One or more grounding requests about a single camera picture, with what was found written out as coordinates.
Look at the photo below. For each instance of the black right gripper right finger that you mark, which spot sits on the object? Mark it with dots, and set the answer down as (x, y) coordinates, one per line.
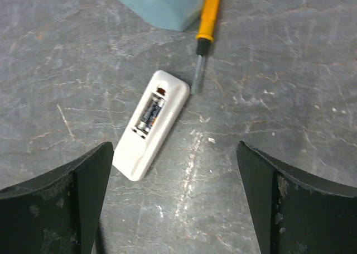
(294, 211)

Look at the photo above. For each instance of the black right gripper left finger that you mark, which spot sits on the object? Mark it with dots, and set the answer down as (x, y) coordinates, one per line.
(58, 211)

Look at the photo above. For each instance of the yellow handled screwdriver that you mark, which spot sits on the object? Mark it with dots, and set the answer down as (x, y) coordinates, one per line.
(204, 38)

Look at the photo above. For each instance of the battery in upper remote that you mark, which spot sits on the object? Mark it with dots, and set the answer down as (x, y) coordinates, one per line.
(150, 114)

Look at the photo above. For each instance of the white remote control upper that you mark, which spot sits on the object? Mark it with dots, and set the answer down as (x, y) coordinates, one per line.
(135, 152)

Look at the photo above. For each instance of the light blue cup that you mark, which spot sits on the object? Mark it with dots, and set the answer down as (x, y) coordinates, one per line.
(176, 15)

